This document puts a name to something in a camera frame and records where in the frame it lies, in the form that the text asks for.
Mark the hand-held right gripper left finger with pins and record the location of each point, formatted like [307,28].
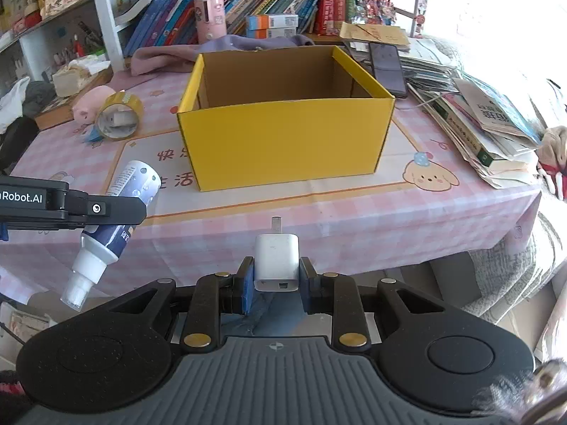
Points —
[246,290]

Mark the red boxes on shelf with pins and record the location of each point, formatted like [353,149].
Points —
[341,2]

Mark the blue white spray bottle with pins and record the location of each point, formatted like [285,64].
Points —
[133,181]

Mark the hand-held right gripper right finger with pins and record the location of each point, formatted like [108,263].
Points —
[306,292]

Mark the grey crumpled cloth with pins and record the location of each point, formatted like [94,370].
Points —
[40,95]

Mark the orange blue white carton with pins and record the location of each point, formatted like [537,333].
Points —
[270,26]

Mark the white charger plug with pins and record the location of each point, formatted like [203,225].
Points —
[276,259]

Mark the white plastic bag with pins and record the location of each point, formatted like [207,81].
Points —
[11,104]

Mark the black smartphone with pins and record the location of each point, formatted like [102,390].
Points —
[388,68]

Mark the purple cloth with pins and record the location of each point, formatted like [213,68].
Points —
[248,44]

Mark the grey knitted blanket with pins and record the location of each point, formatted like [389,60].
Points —
[509,274]

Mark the beige plush toy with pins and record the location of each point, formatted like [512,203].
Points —
[556,150]

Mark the brown tape roll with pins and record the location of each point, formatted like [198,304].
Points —
[126,104]

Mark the yellow cardboard box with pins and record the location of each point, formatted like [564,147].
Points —
[283,141]

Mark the row of colourful books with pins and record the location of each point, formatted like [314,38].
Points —
[168,17]

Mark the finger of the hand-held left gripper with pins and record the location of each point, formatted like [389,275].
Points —
[117,212]

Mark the brown paper envelope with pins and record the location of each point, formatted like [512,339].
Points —
[376,33]

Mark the pile of books and papers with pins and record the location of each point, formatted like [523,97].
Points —
[483,133]

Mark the white bookshelf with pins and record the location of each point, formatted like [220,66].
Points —
[104,9]

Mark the pink cloth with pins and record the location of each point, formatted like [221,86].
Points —
[159,59]

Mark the fuzzy grey sleeve cuff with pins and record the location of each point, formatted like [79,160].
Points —
[509,398]

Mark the pink cylindrical bottle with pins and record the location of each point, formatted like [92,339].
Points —
[210,17]

